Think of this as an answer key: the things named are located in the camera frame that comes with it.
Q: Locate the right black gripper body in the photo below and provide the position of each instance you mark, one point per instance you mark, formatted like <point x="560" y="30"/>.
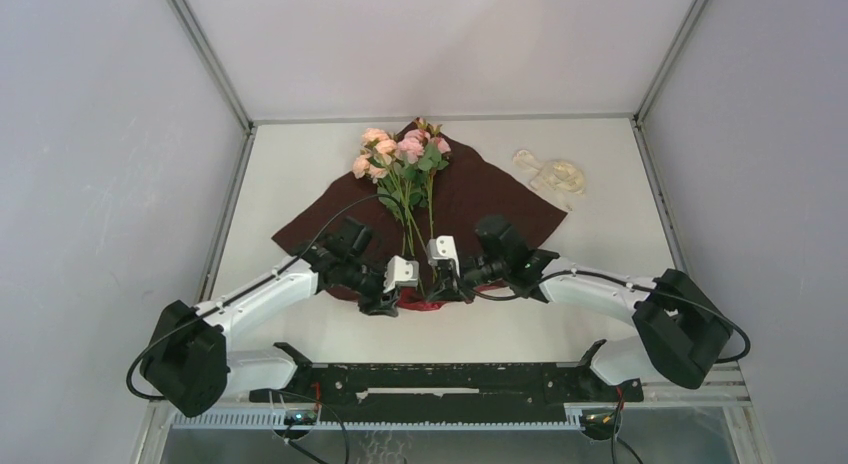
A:
<point x="487" y="268"/>

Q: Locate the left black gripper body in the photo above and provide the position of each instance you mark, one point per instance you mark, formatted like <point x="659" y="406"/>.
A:
<point x="363" y="279"/>

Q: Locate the red wrapping paper sheet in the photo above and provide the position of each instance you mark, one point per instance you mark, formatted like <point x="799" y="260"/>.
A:
<point x="467" y="191"/>

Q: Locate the pink flower stem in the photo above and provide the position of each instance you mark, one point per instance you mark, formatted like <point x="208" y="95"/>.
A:
<point x="377" y="142"/>
<point x="435" y="150"/>
<point x="389" y="193"/>
<point x="410" y="155"/>

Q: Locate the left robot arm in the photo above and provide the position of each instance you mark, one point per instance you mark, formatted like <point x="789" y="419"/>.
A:
<point x="193" y="360"/>

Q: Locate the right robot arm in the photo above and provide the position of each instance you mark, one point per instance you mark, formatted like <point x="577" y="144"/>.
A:
<point x="679" y="333"/>

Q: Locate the cream ribbon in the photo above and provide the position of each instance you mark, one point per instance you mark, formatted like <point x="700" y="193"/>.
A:
<point x="557" y="180"/>

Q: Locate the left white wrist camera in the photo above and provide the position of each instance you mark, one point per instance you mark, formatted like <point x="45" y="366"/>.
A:
<point x="400" y="273"/>

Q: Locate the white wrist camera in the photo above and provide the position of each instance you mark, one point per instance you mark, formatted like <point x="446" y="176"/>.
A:
<point x="400" y="273"/>
<point x="442" y="249"/>

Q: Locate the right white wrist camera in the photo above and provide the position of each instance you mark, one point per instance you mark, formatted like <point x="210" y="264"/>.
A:
<point x="442" y="249"/>

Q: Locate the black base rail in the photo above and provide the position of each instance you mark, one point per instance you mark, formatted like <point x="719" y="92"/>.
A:
<point x="441" y="394"/>

